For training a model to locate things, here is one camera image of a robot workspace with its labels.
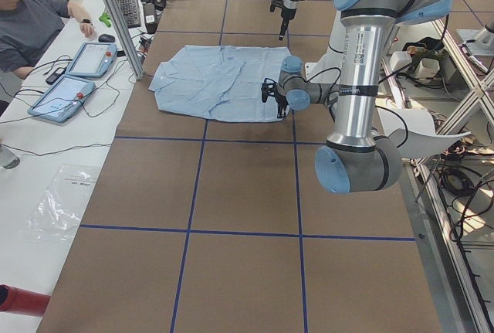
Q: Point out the black phone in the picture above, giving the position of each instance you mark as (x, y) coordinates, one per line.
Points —
(55, 75)

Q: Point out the blue teach pendant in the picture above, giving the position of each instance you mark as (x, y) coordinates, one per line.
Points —
(63, 99)
(93, 60)

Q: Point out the upper blue teach pendant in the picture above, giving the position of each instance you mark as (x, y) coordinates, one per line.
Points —
(93, 60)

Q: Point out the white curved guard sheet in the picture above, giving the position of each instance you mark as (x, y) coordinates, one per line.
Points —
(413, 130)

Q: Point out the aluminium frame post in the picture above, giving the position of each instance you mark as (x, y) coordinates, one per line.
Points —
(125, 38)

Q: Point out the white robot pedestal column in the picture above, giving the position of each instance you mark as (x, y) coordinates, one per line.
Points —
(326, 71)

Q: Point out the red cylinder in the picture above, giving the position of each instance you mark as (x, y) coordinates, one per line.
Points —
(20, 301)

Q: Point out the black computer mouse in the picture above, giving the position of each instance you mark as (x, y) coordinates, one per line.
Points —
(106, 38)

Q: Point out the lower blue teach pendant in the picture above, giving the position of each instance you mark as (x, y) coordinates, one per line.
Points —
(63, 99)

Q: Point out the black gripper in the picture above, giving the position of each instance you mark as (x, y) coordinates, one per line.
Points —
(285, 14)
(280, 101)

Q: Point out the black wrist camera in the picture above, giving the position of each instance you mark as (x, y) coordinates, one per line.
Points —
(274, 4)
(268, 89)

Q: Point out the light blue button shirt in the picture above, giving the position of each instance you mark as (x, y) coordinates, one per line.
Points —
(222, 83)

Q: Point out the seated person in grey shirt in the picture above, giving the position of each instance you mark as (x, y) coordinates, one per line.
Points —
(28, 28)

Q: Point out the clear plastic bag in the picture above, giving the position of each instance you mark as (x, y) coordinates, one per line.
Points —
(57, 217)

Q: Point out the green small object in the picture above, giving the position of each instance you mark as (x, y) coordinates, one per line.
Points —
(105, 19)

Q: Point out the clear water bottle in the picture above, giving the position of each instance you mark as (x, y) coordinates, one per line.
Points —
(8, 159)

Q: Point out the black computer keyboard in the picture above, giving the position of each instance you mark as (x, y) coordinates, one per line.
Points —
(130, 10)

